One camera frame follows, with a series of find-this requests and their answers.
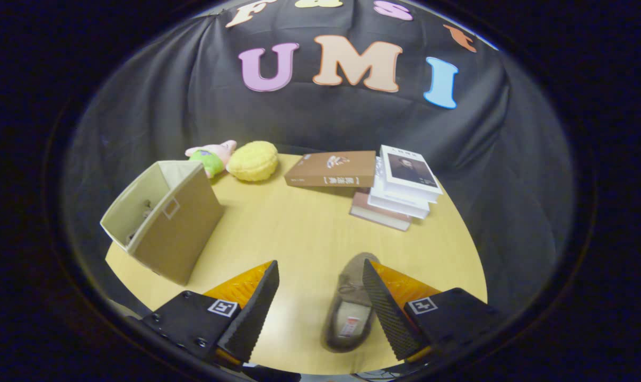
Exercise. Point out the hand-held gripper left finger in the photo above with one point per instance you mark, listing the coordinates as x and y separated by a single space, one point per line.
251 318

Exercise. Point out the beige fabric storage box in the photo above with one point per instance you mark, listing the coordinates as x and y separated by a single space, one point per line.
177 233

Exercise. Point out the yellow round plush toy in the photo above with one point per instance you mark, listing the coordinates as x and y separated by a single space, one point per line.
252 161

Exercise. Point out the pink and green plush toy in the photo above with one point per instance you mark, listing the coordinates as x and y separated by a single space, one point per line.
214 154

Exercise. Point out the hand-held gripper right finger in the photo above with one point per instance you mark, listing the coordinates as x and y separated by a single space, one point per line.
386 313

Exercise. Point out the plain white book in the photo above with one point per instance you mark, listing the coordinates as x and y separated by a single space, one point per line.
397 206

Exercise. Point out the pinkish brown book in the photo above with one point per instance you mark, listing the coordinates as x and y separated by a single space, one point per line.
376 215

